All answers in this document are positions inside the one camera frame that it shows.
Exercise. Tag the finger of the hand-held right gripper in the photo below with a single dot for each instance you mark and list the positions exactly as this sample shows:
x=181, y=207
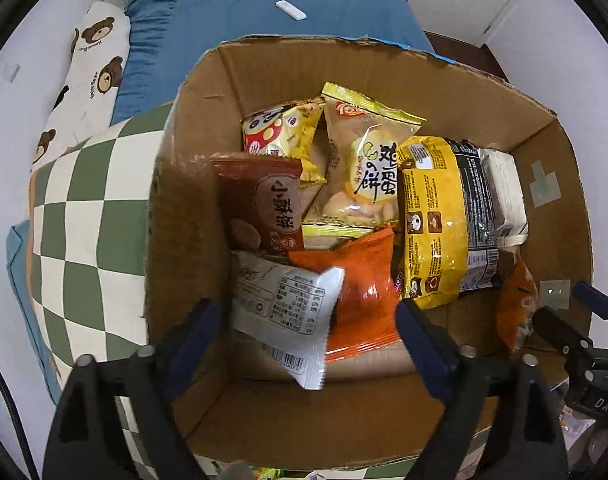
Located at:
x=596, y=300
x=558, y=327

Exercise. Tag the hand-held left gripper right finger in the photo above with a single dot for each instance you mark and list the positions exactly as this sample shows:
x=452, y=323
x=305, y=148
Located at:
x=423, y=350

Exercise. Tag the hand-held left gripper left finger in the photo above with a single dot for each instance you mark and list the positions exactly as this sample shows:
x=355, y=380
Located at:
x=194, y=345

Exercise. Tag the orange panda snack packet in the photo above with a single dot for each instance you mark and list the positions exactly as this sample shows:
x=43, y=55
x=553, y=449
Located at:
x=516, y=305

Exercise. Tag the plain orange snack packet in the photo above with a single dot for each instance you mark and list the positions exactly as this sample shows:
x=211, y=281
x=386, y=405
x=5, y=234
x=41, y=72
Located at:
x=368, y=300

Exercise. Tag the white silver snack packet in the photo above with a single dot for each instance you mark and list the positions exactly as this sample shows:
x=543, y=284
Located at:
x=284, y=310

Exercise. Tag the yellow black noodle packet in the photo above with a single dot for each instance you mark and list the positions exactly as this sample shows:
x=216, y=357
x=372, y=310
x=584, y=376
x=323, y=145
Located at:
x=433, y=230

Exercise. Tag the translucent white snack packet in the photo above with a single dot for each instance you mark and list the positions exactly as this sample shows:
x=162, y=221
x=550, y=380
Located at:
x=506, y=195

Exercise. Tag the brown pastry packet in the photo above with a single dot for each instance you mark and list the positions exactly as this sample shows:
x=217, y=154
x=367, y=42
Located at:
x=269, y=200

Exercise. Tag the yellow egg cake packet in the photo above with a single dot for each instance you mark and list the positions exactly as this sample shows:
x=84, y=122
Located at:
x=368, y=170

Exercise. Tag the yellow mushroom snack packet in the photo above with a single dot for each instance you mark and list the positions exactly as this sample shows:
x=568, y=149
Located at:
x=279, y=132

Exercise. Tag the cardboard box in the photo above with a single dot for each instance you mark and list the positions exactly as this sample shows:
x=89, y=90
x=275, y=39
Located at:
x=199, y=110

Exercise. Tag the green candy packet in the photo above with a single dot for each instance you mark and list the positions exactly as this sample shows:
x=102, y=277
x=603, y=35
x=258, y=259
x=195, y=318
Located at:
x=269, y=474

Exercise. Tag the green white checkered blanket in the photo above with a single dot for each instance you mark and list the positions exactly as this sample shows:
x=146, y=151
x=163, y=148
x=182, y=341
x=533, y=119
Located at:
x=84, y=240

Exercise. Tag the light blue quilt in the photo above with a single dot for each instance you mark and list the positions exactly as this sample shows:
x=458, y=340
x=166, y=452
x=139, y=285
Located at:
x=21, y=280

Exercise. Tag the bear print pillow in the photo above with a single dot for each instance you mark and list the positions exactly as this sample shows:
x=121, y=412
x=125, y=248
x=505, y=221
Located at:
x=94, y=60

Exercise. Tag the blue pillow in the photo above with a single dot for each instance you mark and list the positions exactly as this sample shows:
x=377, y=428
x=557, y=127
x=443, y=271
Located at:
x=234, y=10

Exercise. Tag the small white remote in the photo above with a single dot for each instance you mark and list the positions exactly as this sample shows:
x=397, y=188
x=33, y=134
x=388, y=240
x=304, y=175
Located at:
x=290, y=10

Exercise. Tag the white wall outlet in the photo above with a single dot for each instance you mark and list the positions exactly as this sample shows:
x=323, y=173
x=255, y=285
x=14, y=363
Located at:
x=12, y=71

